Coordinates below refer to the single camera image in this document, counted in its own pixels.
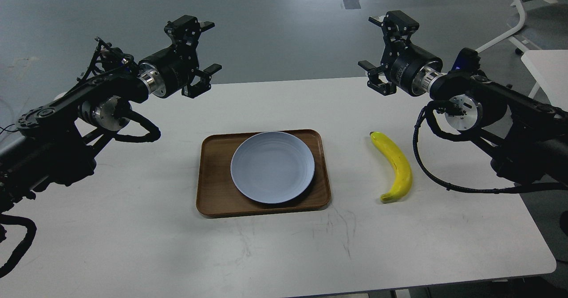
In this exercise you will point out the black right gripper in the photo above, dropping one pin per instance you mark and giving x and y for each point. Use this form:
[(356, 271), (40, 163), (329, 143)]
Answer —
[(403, 63)]

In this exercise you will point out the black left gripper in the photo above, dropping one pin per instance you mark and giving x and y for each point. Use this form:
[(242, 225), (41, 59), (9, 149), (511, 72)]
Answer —
[(175, 66)]

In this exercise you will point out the yellow banana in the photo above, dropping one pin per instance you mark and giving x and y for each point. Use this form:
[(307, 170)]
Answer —
[(401, 167)]

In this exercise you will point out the light blue plate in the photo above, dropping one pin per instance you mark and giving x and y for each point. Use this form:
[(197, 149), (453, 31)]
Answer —
[(272, 167)]

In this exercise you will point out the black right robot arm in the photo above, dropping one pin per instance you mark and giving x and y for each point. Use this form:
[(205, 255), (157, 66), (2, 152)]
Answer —
[(526, 139)]

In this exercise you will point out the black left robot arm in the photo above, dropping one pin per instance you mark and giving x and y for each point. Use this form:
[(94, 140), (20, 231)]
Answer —
[(60, 140)]

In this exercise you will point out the brown wooden tray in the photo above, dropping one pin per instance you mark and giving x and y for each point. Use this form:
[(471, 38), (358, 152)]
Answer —
[(218, 197)]

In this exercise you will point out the white side table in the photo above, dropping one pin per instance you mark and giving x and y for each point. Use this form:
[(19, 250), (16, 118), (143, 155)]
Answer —
[(550, 71)]

